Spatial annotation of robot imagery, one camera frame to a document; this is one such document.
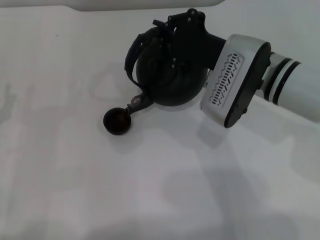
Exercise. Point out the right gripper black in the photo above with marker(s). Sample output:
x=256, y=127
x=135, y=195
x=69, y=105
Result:
x=197, y=45

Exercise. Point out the black round teapot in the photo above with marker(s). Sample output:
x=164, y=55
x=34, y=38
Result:
x=170, y=95

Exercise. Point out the small dark teacup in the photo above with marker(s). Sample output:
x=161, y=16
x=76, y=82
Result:
x=117, y=121

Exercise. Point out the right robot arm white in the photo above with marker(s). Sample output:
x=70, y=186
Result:
x=300, y=82

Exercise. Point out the silver vented wrist camera box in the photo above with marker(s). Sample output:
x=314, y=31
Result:
x=232, y=82

